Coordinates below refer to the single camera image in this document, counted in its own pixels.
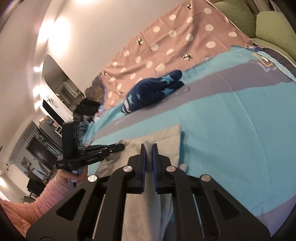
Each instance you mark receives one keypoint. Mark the person's left hand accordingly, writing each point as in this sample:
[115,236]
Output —
[64,177]

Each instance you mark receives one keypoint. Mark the light grey t-shirt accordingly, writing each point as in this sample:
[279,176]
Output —
[147,215]

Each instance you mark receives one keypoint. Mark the green pillow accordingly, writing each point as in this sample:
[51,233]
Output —
[273,27]
[240,14]

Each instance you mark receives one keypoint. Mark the pink sleeved left forearm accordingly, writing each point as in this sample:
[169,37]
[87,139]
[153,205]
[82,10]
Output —
[23,215]

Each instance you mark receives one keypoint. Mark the navy star paw blanket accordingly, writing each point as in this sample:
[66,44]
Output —
[151,91]

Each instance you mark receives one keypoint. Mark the pink polka dot sheet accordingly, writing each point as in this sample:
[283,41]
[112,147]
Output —
[185,36]

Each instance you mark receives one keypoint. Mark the blue grey bed cover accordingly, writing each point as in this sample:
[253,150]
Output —
[237,113]

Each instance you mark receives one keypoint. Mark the far green pillow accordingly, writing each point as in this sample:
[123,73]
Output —
[240,14]

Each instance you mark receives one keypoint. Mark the black clothing pile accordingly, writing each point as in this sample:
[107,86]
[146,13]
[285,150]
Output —
[85,108]

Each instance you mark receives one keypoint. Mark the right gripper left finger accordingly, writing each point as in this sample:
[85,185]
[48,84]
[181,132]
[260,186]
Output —
[94,210]

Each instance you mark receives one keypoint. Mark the near green pillow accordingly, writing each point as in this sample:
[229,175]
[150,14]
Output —
[273,27]

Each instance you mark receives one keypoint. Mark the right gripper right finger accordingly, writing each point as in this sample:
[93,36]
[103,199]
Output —
[203,209]

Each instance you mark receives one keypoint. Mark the dark patterned pillow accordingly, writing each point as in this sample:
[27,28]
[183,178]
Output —
[96,91]

